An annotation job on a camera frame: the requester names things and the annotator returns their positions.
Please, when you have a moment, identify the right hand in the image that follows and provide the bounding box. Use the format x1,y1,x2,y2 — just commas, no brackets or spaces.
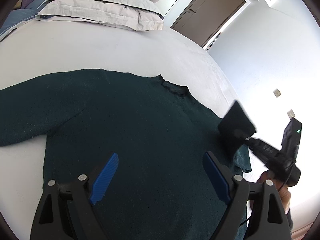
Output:
257,170,291,213

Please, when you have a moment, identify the dark right sleeve forearm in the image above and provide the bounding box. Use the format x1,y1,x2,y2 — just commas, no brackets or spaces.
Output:
286,209,293,235

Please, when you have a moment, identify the lower wall socket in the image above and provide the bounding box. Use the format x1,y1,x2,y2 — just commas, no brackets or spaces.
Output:
287,110,296,119

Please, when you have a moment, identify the wall socket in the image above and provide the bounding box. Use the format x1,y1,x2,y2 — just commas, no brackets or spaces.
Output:
287,110,296,119
273,89,281,98

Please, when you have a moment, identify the white bed sheet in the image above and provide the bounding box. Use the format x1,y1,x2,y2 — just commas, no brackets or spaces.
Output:
1,20,235,239

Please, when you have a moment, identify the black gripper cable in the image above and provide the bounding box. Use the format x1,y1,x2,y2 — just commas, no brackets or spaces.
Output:
238,162,295,228

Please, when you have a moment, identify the grey folded duvet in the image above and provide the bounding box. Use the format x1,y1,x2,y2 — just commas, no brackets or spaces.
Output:
36,0,163,31

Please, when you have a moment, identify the dark green knit sweater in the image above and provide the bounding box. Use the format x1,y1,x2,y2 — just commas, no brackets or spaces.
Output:
1,69,251,239

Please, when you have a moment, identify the blue pillow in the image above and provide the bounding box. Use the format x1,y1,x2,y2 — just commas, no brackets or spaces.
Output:
1,0,44,41

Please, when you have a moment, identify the upper wall socket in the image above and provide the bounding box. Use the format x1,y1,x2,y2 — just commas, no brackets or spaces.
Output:
273,89,281,98

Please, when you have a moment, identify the brown wooden door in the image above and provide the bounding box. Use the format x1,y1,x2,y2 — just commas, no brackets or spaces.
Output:
171,0,246,47

